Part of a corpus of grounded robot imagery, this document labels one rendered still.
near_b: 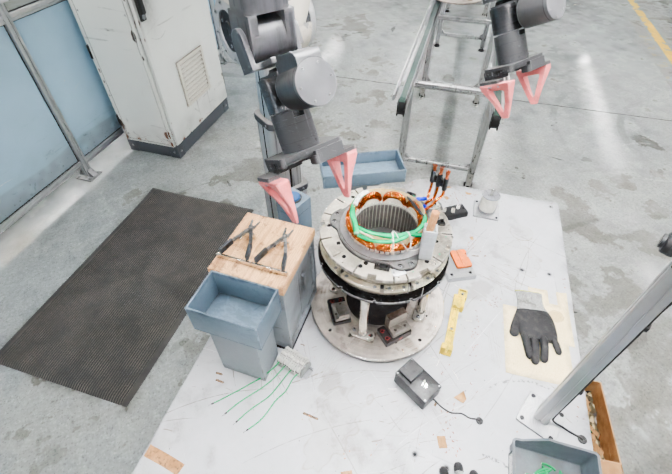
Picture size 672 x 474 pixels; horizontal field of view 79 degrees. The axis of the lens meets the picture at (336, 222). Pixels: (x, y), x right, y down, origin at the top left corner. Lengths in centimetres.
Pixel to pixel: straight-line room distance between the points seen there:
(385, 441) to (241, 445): 33
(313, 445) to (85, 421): 131
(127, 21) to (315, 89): 243
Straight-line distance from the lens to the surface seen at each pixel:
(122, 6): 286
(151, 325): 227
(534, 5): 86
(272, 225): 104
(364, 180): 121
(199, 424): 112
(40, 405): 231
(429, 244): 90
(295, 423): 108
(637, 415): 230
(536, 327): 128
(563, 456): 114
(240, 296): 100
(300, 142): 57
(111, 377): 220
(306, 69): 51
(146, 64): 295
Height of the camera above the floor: 180
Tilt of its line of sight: 45 degrees down
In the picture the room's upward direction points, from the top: straight up
